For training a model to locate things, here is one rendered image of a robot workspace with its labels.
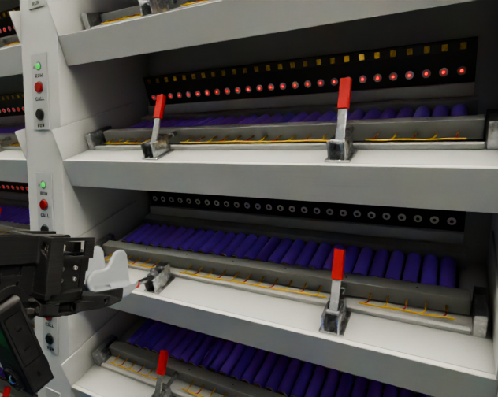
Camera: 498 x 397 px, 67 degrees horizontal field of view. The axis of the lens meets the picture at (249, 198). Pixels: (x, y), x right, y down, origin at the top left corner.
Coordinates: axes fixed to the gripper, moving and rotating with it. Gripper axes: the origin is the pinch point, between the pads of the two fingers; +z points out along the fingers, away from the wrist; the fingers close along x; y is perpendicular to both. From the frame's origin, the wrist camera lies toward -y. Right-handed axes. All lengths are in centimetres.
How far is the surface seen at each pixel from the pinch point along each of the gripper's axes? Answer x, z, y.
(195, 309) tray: -8.4, 4.8, -2.0
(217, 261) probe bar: -7.8, 10.0, 4.0
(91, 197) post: 18.1, 8.1, 11.7
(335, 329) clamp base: -27.0, 5.8, -0.8
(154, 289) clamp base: -0.9, 5.0, -0.7
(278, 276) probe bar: -17.6, 10.4, 3.2
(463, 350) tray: -39.7, 7.1, -0.3
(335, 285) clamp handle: -26.5, 6.0, 4.0
